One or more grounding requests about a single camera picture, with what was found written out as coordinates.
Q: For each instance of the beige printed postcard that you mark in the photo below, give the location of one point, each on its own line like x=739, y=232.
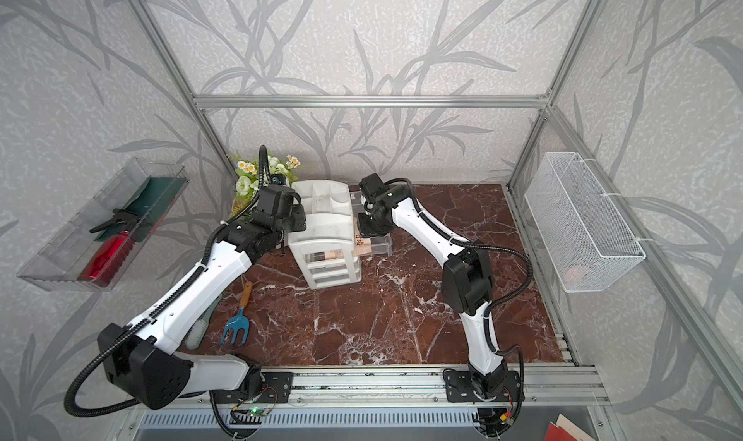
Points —
x=372, y=246

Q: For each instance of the white wire mesh basket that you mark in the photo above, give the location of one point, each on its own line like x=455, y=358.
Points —
x=590, y=244

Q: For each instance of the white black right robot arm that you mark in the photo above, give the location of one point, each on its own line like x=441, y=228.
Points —
x=467, y=276

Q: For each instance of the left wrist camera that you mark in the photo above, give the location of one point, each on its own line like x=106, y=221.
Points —
x=279, y=179

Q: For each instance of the clear wall-mounted plastic tray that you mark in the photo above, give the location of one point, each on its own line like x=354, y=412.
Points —
x=93, y=250

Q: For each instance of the red booklet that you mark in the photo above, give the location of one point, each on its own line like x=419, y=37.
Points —
x=565, y=430

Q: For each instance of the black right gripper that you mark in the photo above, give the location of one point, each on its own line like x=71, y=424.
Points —
x=365, y=232

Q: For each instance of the white plastic drawer organizer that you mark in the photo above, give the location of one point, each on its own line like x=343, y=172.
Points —
x=330, y=226

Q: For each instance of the aluminium mounting rail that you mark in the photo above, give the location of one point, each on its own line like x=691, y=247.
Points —
x=405, y=402

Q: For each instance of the red brush in tray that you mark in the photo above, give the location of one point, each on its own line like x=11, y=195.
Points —
x=108, y=260

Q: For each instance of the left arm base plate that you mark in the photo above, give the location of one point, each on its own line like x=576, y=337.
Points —
x=273, y=387

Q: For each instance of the clear plastic drawer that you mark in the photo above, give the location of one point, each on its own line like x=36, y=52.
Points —
x=357, y=208

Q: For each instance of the postcards in lower drawer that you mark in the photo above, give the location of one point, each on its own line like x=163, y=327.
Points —
x=328, y=255

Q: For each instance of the black clamp in tray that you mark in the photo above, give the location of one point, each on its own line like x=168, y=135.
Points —
x=123, y=222

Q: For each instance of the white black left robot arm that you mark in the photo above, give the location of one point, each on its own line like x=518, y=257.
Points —
x=142, y=359

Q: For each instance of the dark green cloth in tray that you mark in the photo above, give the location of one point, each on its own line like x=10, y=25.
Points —
x=155, y=197

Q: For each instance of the blue garden hand fork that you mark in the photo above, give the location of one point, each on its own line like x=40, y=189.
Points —
x=239, y=324

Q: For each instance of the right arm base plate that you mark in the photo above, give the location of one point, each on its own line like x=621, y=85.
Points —
x=464, y=383

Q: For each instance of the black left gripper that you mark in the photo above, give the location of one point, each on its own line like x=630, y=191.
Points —
x=300, y=213

